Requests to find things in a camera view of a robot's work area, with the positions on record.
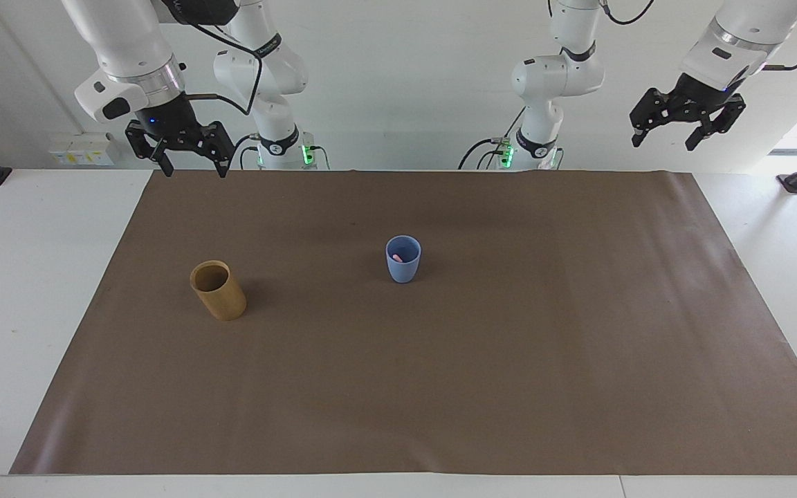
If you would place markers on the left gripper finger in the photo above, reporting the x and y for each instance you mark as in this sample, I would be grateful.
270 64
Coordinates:
651 111
725 117

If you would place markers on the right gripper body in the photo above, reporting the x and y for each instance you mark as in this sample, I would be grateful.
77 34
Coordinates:
167 114

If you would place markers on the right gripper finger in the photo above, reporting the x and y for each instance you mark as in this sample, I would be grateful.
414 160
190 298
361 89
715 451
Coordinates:
220 142
141 142

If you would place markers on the white wall socket box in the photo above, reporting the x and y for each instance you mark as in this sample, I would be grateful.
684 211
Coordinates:
84 149

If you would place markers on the blue cup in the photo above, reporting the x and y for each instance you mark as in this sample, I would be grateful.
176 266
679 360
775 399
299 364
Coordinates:
403 270

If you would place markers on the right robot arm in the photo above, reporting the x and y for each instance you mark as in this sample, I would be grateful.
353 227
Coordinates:
129 41

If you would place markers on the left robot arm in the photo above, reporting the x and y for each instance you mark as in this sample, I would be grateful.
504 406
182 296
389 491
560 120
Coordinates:
554 76

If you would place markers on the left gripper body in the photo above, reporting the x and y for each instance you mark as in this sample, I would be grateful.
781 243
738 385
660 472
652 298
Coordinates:
701 95

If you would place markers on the bamboo cup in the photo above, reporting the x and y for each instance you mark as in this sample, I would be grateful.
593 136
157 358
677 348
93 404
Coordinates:
222 301

